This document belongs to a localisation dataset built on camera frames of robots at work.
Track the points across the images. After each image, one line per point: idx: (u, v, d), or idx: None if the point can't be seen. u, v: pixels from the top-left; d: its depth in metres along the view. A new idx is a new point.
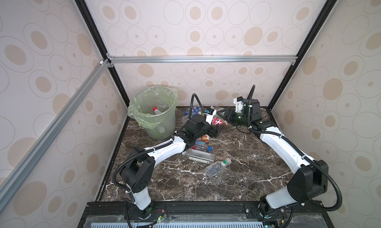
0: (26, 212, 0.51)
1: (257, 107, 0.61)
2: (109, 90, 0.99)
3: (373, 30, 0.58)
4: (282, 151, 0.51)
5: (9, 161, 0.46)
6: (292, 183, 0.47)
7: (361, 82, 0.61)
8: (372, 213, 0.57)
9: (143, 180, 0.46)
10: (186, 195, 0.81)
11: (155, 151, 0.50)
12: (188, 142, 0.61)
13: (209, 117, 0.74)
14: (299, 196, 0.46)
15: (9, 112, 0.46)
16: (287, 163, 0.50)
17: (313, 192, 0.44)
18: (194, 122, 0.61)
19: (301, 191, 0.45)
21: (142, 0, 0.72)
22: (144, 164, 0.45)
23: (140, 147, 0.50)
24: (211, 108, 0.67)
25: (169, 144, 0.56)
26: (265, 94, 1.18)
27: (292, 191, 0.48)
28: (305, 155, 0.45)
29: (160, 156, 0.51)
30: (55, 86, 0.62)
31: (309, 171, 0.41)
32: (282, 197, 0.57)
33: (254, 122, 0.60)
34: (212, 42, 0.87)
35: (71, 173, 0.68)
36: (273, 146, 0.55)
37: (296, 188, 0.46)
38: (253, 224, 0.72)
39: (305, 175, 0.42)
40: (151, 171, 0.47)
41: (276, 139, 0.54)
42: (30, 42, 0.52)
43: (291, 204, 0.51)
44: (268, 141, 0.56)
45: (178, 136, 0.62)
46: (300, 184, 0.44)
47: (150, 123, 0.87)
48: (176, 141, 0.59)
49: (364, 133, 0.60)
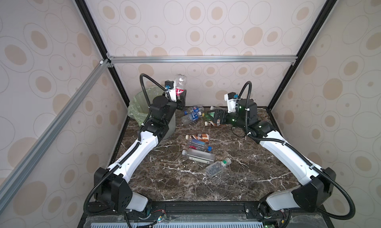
0: (26, 212, 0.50)
1: (254, 110, 0.54)
2: (108, 90, 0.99)
3: (374, 30, 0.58)
4: (286, 159, 0.48)
5: (9, 161, 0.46)
6: (299, 193, 0.45)
7: (361, 82, 0.61)
8: (372, 213, 0.57)
9: (121, 200, 0.42)
10: (186, 195, 0.81)
11: (121, 165, 0.44)
12: (159, 130, 0.54)
13: (173, 91, 0.62)
14: (307, 206, 0.44)
15: (9, 113, 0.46)
16: (292, 172, 0.47)
17: (321, 200, 0.41)
18: (157, 108, 0.50)
19: (310, 201, 0.43)
21: (142, 0, 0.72)
22: (114, 185, 0.40)
23: (103, 169, 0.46)
24: (171, 84, 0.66)
25: (137, 147, 0.49)
26: (265, 94, 1.18)
27: (299, 200, 0.46)
28: (314, 165, 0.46)
29: (130, 167, 0.44)
30: (55, 86, 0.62)
31: (319, 183, 0.41)
32: (284, 201, 0.57)
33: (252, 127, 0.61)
34: (211, 42, 0.87)
35: (71, 173, 0.68)
36: (277, 154, 0.51)
37: (304, 198, 0.44)
38: (253, 224, 0.72)
39: (317, 188, 0.40)
40: (126, 188, 0.42)
41: (281, 147, 0.49)
42: (30, 42, 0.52)
43: (292, 207, 0.54)
44: (273, 149, 0.51)
45: (147, 131, 0.54)
46: (310, 195, 0.42)
47: None
48: (145, 139, 0.51)
49: (364, 133, 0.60)
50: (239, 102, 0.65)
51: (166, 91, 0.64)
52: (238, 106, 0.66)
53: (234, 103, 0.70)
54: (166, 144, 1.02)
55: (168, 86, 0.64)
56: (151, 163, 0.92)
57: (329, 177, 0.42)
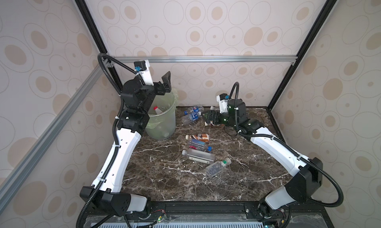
0: (26, 211, 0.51)
1: (243, 108, 0.57)
2: (108, 90, 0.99)
3: (373, 30, 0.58)
4: (276, 153, 0.50)
5: (9, 160, 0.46)
6: (291, 184, 0.47)
7: (361, 82, 0.61)
8: (373, 213, 0.56)
9: (118, 209, 0.41)
10: (186, 195, 0.81)
11: (105, 179, 0.40)
12: (138, 121, 0.46)
13: (146, 72, 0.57)
14: (299, 196, 0.46)
15: (10, 113, 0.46)
16: (282, 164, 0.49)
17: (311, 189, 0.43)
18: (129, 97, 0.41)
19: (301, 192, 0.44)
21: (142, 0, 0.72)
22: (104, 200, 0.37)
23: (87, 187, 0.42)
24: (140, 63, 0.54)
25: (117, 153, 0.42)
26: (265, 94, 1.18)
27: (293, 193, 0.47)
28: (301, 156, 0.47)
29: (116, 177, 0.41)
30: (55, 86, 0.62)
31: (307, 173, 0.43)
32: (281, 198, 0.57)
33: (242, 124, 0.61)
34: (211, 42, 0.87)
35: (71, 173, 0.68)
36: (266, 149, 0.53)
37: (295, 189, 0.46)
38: (253, 224, 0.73)
39: (305, 177, 0.42)
40: (119, 196, 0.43)
41: (271, 143, 0.51)
42: (30, 43, 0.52)
43: (290, 203, 0.54)
44: (263, 144, 0.53)
45: (125, 126, 0.45)
46: (300, 186, 0.44)
47: (150, 123, 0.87)
48: (123, 139, 0.44)
49: (364, 133, 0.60)
50: (228, 103, 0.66)
51: (137, 73, 0.55)
52: (228, 106, 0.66)
53: (226, 103, 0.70)
54: (166, 144, 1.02)
55: (139, 68, 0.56)
56: (151, 163, 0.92)
57: (316, 165, 0.44)
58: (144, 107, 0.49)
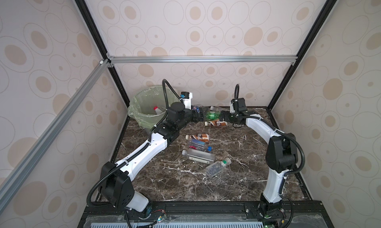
0: (26, 212, 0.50)
1: (243, 101, 0.76)
2: (108, 90, 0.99)
3: (373, 30, 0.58)
4: (260, 130, 0.63)
5: (9, 161, 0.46)
6: (268, 154, 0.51)
7: (361, 81, 0.61)
8: (373, 213, 0.56)
9: (122, 199, 0.42)
10: (186, 195, 0.81)
11: (128, 163, 0.45)
12: (170, 134, 0.55)
13: (188, 100, 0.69)
14: (274, 164, 0.54)
15: (9, 113, 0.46)
16: (265, 140, 0.60)
17: (285, 158, 0.54)
18: (173, 111, 0.53)
19: (274, 157, 0.54)
21: (142, 0, 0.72)
22: (118, 182, 0.40)
23: (111, 163, 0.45)
24: (186, 92, 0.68)
25: (146, 148, 0.49)
26: (265, 94, 1.18)
27: (270, 162, 0.57)
28: (277, 129, 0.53)
29: (137, 166, 0.46)
30: (55, 86, 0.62)
31: (278, 139, 0.53)
32: (272, 180, 0.62)
33: (241, 111, 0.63)
34: (211, 42, 0.87)
35: (71, 173, 0.68)
36: (254, 128, 0.67)
37: (270, 157, 0.56)
38: (253, 224, 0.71)
39: (275, 142, 0.52)
40: (129, 186, 0.43)
41: (255, 121, 0.65)
42: (30, 42, 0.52)
43: (281, 184, 0.59)
44: (251, 123, 0.68)
45: (157, 132, 0.55)
46: (272, 152, 0.54)
47: (150, 123, 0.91)
48: (155, 140, 0.52)
49: (364, 133, 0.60)
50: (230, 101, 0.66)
51: (181, 99, 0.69)
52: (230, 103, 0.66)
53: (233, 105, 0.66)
54: None
55: (183, 96, 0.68)
56: (151, 163, 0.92)
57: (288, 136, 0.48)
58: (179, 125, 0.60)
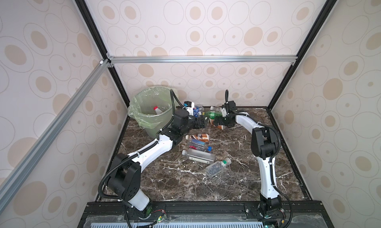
0: (26, 212, 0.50)
1: (233, 102, 0.89)
2: (108, 90, 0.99)
3: (374, 30, 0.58)
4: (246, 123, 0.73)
5: (9, 161, 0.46)
6: (251, 143, 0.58)
7: (361, 82, 0.61)
8: (373, 213, 0.56)
9: (129, 189, 0.44)
10: (186, 195, 0.81)
11: (139, 155, 0.48)
12: (175, 138, 0.59)
13: (191, 108, 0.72)
14: (256, 151, 0.65)
15: (9, 113, 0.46)
16: (250, 131, 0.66)
17: (265, 145, 0.63)
18: (179, 117, 0.60)
19: (256, 145, 0.64)
21: (142, 0, 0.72)
22: (131, 171, 0.43)
23: (123, 154, 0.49)
24: (188, 101, 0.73)
25: (154, 145, 0.53)
26: (265, 94, 1.18)
27: (253, 150, 0.68)
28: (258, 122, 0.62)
29: (147, 159, 0.49)
30: (55, 86, 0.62)
31: (259, 130, 0.63)
32: (262, 170, 0.67)
33: (231, 110, 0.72)
34: (211, 42, 0.87)
35: (71, 173, 0.68)
36: (241, 122, 0.78)
37: (254, 145, 0.66)
38: (253, 224, 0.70)
39: (256, 132, 0.62)
40: (138, 178, 0.45)
41: (242, 117, 0.76)
42: (29, 42, 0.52)
43: (271, 170, 0.65)
44: (239, 119, 0.79)
45: (164, 134, 0.60)
46: (254, 141, 0.65)
47: (150, 123, 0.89)
48: (162, 140, 0.57)
49: (364, 133, 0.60)
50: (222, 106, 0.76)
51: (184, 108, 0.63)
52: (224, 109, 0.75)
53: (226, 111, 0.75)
54: None
55: (186, 105, 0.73)
56: (151, 164, 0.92)
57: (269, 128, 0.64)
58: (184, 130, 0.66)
